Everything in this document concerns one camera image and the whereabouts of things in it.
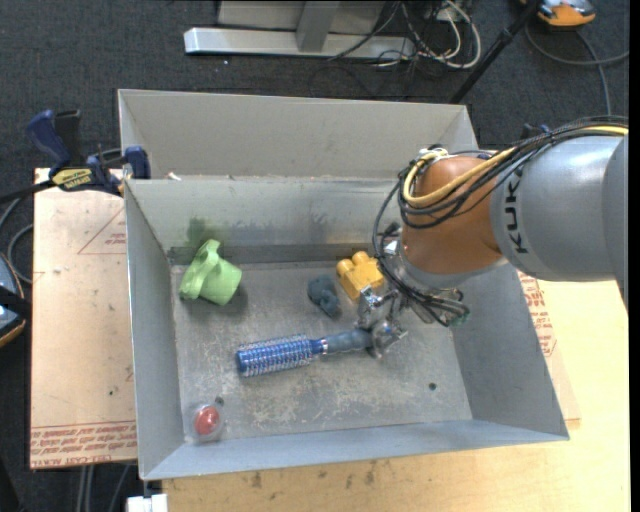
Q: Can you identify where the light green plastic cup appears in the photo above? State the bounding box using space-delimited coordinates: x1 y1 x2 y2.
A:
178 238 244 307

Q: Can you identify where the blue round hairbrush grey handle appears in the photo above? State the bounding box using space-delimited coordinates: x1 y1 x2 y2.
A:
235 329 375 378

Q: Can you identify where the grey metal bin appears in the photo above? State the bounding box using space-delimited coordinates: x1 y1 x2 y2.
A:
117 88 571 482

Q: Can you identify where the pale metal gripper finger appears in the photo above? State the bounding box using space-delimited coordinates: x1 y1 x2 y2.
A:
368 321 408 360
355 284 385 333

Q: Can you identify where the dark grey toy animal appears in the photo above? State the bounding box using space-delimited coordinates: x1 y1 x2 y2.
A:
306 274 344 318

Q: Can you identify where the red ball in clear shell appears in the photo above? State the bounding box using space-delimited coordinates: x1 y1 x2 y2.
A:
191 396 226 445

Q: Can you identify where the yellow toy building block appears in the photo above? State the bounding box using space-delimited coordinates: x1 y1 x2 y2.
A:
335 250 387 302

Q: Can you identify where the brown cardboard board red print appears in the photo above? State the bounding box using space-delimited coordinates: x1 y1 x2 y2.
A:
29 167 582 471

